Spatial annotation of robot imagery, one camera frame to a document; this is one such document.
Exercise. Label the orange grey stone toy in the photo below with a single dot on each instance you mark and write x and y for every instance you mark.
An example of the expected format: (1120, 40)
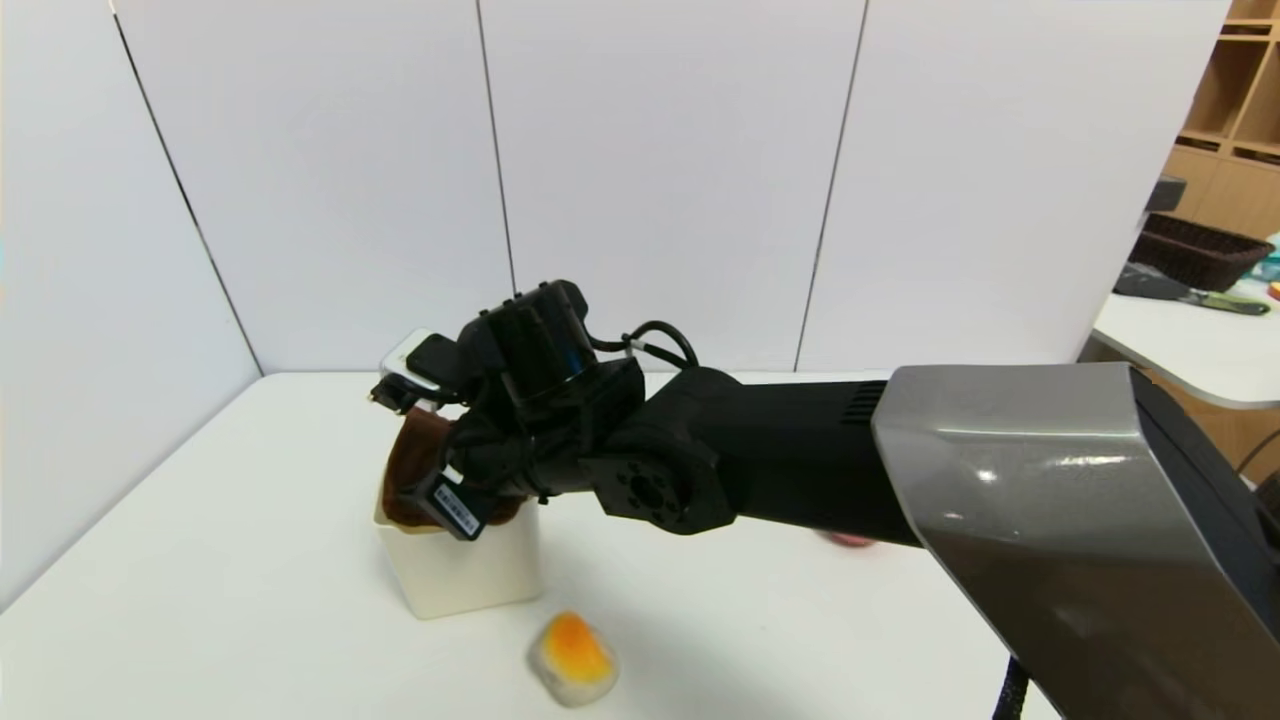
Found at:
(573, 662)

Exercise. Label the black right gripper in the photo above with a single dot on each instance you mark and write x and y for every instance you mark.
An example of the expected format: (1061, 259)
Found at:
(452, 508)

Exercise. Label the cream plastic box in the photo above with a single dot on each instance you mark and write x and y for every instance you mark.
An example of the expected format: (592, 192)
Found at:
(470, 575)

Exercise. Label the grey monitor corner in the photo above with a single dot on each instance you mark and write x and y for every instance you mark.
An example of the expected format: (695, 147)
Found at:
(1165, 192)

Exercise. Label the brown towel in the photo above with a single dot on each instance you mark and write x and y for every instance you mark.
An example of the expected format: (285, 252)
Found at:
(415, 460)

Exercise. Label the wooden shelf unit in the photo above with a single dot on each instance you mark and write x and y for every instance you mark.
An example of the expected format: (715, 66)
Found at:
(1235, 110)

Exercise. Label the dark woven basket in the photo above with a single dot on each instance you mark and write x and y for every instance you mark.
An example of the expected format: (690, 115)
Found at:
(1200, 250)

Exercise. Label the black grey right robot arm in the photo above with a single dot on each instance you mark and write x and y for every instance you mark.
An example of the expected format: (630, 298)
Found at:
(1000, 480)

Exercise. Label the white side table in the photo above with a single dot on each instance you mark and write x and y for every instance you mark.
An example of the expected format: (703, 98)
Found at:
(1190, 340)

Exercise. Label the teal object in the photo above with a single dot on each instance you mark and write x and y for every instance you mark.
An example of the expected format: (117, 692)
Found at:
(1270, 262)

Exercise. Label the pink yellow peach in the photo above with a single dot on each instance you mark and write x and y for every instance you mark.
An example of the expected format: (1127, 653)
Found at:
(850, 540)

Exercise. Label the black flat tool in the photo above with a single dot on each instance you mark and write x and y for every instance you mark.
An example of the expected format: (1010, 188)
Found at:
(1190, 292)

